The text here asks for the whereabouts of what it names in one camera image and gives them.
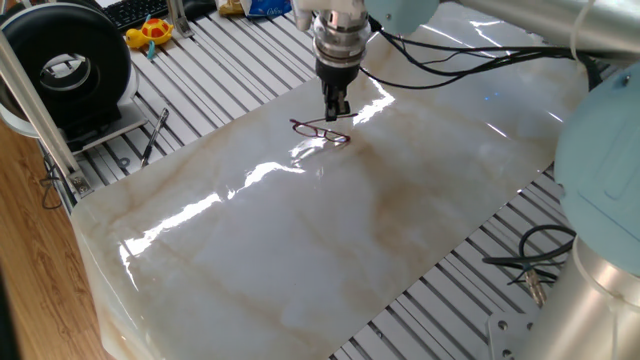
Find yellow orange toy turtle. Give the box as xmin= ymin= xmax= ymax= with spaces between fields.
xmin=124 ymin=14 xmax=175 ymax=60

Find yellow snack bag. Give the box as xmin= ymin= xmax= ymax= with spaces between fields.
xmin=215 ymin=0 xmax=246 ymax=17

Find metal cable connector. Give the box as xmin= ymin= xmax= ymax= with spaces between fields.
xmin=523 ymin=267 xmax=549 ymax=309

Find black computer mouse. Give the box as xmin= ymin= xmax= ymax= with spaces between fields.
xmin=182 ymin=0 xmax=219 ymax=21

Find black silver pen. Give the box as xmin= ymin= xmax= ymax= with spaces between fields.
xmin=139 ymin=107 xmax=170 ymax=169

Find slanted aluminium post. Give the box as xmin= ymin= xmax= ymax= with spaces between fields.
xmin=0 ymin=29 xmax=95 ymax=199

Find black looped cable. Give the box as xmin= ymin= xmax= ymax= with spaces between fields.
xmin=482 ymin=223 xmax=577 ymax=286

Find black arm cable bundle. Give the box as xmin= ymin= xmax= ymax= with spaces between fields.
xmin=359 ymin=17 xmax=604 ymax=91

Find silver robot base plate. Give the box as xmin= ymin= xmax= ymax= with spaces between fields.
xmin=486 ymin=310 xmax=544 ymax=360

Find blue white packet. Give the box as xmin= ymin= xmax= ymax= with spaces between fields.
xmin=240 ymin=0 xmax=294 ymax=19

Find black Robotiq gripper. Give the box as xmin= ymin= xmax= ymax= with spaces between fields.
xmin=315 ymin=60 xmax=361 ymax=123

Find thin black floor cable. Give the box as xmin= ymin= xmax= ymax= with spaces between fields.
xmin=38 ymin=152 xmax=64 ymax=211

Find dark red frame glasses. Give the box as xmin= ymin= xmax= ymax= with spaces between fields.
xmin=288 ymin=112 xmax=359 ymax=147

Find marble pattern table mat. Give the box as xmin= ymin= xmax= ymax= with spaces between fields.
xmin=69 ymin=0 xmax=591 ymax=360

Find small metal bracket post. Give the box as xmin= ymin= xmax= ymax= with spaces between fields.
xmin=166 ymin=0 xmax=195 ymax=39

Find white flat base plate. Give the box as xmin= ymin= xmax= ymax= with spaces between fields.
xmin=0 ymin=102 xmax=149 ymax=154

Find black computer keyboard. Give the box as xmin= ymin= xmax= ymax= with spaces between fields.
xmin=102 ymin=0 xmax=171 ymax=32

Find black round ring device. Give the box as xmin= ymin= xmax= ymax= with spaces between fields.
xmin=0 ymin=2 xmax=139 ymax=132

